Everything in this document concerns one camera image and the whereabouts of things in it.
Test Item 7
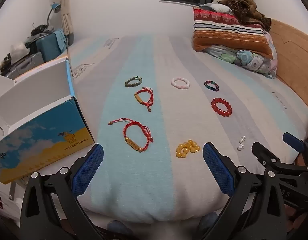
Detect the blue and yellow cardboard box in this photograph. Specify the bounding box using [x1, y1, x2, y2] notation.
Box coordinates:
[0, 57, 95, 185]

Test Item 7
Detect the floral pillow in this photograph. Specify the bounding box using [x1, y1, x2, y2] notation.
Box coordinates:
[203, 31, 278, 79]

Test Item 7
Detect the grey pillow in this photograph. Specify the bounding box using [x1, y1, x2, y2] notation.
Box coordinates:
[200, 2, 232, 14]

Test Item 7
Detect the clear plastic bag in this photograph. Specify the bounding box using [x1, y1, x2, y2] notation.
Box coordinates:
[9, 42, 30, 58]

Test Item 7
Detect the blue suitcase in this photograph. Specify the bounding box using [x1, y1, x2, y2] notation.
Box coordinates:
[36, 30, 67, 63]

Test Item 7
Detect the red bead bracelet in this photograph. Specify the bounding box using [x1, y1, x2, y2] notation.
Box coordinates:
[211, 97, 232, 117]

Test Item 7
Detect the brown blanket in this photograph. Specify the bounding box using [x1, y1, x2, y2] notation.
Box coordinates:
[220, 0, 272, 32]

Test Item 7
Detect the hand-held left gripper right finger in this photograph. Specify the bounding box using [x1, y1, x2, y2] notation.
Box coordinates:
[203, 142, 287, 240]

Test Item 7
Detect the black clutter item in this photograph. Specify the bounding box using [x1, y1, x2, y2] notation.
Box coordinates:
[31, 24, 54, 37]

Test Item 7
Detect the dark blue cloth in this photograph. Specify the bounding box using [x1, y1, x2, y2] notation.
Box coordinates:
[198, 212, 220, 233]

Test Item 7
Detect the striped bed sheet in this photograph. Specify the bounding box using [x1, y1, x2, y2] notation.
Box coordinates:
[66, 34, 308, 224]

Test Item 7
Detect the wooden headboard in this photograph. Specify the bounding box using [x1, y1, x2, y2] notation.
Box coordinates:
[269, 19, 308, 140]

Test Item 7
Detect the blue desk lamp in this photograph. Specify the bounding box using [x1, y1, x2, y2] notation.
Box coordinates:
[46, 2, 61, 27]

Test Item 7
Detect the green bead bracelet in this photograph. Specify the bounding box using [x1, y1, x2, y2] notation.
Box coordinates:
[124, 77, 143, 88]

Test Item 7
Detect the red cord bracelet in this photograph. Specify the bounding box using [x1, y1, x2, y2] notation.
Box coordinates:
[134, 87, 154, 113]
[108, 117, 154, 153]

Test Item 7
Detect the silver case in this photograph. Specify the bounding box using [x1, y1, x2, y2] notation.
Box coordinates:
[5, 52, 45, 80]

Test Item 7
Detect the yellow bead bracelet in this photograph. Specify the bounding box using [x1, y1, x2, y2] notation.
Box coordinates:
[176, 139, 201, 158]

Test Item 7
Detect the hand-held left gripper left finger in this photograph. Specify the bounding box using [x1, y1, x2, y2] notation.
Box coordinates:
[20, 144, 104, 240]

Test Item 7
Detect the teal cloth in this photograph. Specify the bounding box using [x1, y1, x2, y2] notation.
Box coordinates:
[54, 29, 67, 51]

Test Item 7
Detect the white plastic object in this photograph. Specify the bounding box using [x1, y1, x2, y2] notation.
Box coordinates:
[0, 177, 28, 220]

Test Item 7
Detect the striped orange pillow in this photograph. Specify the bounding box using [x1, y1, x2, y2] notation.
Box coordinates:
[193, 7, 272, 55]

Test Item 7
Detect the multicolour bead bracelet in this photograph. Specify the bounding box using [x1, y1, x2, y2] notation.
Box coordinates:
[204, 80, 220, 92]

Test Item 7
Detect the pink bead bracelet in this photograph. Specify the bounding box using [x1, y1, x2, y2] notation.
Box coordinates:
[171, 77, 190, 89]

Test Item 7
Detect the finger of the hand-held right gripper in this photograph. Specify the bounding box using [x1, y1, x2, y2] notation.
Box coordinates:
[282, 132, 308, 172]
[251, 141, 282, 174]

